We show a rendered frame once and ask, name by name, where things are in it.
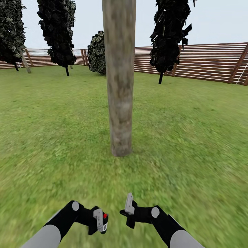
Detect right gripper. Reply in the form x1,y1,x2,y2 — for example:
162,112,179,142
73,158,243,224
120,200,142,229

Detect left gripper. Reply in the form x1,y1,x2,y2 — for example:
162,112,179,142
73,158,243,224
83,206,98,235

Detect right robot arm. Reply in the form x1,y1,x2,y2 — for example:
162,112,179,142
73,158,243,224
120,193,204,248

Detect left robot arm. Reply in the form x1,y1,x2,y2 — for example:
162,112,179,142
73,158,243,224
20,201,104,248

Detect pesticide atomizer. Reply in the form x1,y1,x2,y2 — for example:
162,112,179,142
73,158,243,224
101,213,109,234

